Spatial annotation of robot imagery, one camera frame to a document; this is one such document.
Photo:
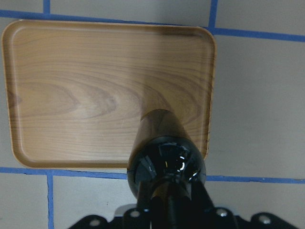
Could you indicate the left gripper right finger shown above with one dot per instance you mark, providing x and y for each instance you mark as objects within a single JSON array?
[{"x": 200, "y": 197}]

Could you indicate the wooden tray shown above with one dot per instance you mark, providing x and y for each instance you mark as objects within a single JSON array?
[{"x": 76, "y": 91}]

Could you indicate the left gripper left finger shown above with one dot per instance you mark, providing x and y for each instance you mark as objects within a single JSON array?
[{"x": 144, "y": 196}]

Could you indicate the dark wine bottle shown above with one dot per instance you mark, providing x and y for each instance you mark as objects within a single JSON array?
[{"x": 164, "y": 154}]

